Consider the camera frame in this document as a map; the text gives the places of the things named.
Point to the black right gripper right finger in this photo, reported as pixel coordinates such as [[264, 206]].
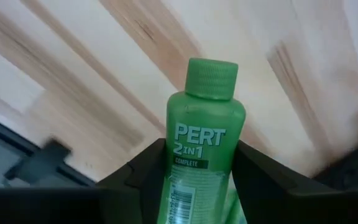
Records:
[[291, 205]]

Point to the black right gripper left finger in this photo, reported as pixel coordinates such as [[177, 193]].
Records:
[[73, 205]]

